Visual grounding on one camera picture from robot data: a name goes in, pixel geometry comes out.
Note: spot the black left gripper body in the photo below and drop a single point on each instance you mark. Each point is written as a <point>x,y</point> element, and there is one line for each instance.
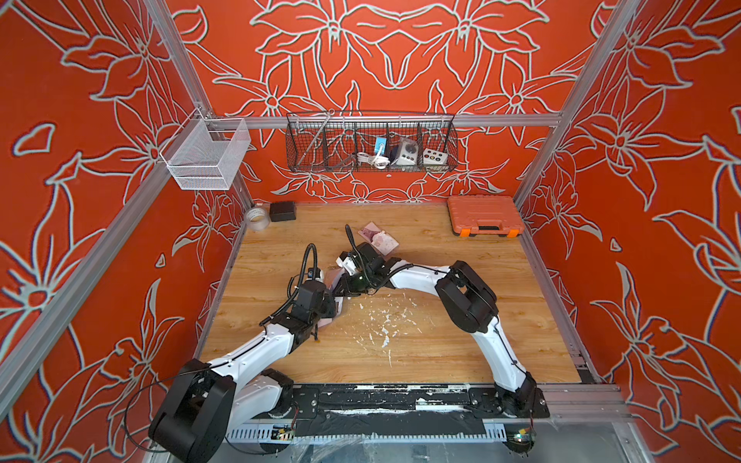
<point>326,310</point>

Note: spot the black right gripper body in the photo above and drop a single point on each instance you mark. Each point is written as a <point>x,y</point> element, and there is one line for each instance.
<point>356,285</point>

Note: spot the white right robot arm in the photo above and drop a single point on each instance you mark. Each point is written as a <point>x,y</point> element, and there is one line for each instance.
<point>470,304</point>

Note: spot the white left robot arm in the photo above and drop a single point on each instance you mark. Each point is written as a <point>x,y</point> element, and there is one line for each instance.
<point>208,400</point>

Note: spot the pink paper packet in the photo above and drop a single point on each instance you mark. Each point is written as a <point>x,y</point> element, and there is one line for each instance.
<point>380,240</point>

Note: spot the small black box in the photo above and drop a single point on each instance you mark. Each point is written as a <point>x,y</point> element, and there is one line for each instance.
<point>282,211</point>

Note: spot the clear tape roll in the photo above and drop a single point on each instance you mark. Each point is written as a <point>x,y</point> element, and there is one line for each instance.
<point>257,219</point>

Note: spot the orange plastic tool case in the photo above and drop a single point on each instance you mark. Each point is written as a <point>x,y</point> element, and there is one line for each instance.
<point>473,215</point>

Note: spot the white round-dial device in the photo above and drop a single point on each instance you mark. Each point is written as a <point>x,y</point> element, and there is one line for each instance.
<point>407,153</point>

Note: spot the white dotted cube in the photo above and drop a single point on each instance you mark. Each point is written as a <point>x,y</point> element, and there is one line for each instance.
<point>435,160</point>

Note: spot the blue small box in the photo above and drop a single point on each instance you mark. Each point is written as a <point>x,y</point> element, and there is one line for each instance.
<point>380,146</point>

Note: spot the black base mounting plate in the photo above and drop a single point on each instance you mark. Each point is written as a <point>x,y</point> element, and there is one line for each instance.
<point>380,410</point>

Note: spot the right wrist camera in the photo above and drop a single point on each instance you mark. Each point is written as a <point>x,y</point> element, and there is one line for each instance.
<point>348,265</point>

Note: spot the black wire wall basket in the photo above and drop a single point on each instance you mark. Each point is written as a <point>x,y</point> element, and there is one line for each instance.
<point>342,141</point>

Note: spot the white mesh wall basket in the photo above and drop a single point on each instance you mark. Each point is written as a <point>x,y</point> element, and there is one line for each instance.
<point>198,160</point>

